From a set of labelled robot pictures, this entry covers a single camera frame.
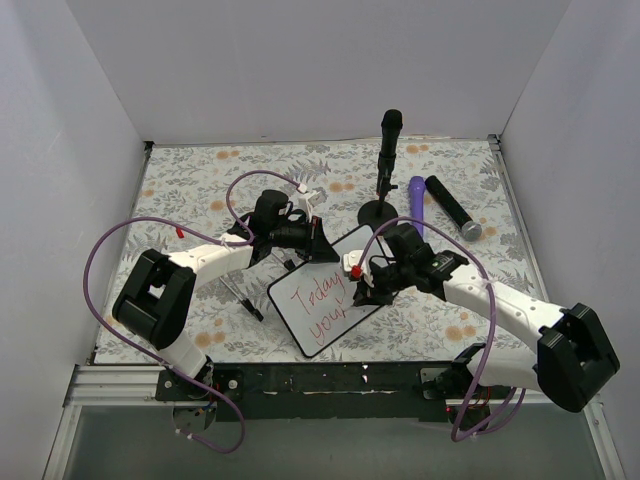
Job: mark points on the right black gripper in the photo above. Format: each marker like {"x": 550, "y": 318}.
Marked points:
{"x": 377, "y": 281}

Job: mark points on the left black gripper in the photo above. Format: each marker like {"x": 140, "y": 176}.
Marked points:
{"x": 311, "y": 238}

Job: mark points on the small black-framed whiteboard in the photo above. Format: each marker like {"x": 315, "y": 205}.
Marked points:
{"x": 315, "y": 302}

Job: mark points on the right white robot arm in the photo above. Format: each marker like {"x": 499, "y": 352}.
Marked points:
{"x": 570, "y": 357}

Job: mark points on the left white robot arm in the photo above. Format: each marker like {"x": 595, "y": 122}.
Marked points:
{"x": 155, "y": 299}

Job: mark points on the black round microphone stand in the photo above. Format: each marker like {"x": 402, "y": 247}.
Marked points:
{"x": 376, "y": 212}

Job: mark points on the floral patterned table mat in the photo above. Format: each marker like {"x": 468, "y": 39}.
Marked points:
{"x": 198, "y": 189}

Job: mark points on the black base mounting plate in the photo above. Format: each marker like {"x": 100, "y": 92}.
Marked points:
{"x": 421, "y": 390}

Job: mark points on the purple microphone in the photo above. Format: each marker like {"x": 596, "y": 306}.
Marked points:
{"x": 416, "y": 192}

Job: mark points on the black handheld microphone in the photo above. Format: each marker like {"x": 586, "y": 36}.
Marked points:
{"x": 469, "y": 229}

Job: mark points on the black microphone on stand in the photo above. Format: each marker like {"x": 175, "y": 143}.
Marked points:
{"x": 391, "y": 126}

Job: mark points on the wire whiteboard easel stand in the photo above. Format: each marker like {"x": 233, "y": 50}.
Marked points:
{"x": 287, "y": 263}

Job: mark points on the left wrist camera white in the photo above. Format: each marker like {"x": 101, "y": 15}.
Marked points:
{"x": 309, "y": 199}

